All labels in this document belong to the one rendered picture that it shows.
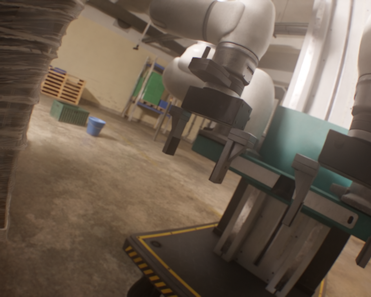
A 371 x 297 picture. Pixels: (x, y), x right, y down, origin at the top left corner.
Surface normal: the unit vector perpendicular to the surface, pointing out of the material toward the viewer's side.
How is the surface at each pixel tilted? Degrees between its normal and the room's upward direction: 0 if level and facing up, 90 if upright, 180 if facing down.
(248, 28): 94
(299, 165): 90
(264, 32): 91
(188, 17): 124
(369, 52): 95
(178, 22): 139
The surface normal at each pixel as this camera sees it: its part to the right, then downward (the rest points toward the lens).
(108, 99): 0.58, 0.33
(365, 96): -0.90, -0.37
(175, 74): -0.39, 0.00
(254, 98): -0.10, 0.03
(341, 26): -0.62, -0.18
